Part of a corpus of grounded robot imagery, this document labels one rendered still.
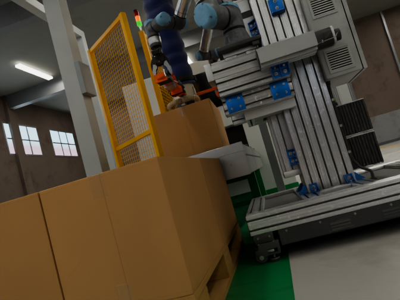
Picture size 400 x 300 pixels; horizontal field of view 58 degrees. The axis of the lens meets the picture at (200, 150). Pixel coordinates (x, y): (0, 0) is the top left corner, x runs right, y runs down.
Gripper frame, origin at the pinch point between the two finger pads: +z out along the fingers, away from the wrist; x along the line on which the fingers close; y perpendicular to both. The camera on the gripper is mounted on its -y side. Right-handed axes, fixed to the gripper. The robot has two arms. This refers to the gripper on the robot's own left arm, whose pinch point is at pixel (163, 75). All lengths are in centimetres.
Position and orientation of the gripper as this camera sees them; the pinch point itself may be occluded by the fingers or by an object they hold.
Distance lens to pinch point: 216.5
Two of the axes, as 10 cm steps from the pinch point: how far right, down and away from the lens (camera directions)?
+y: 1.7, 0.4, 9.8
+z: 2.6, 9.6, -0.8
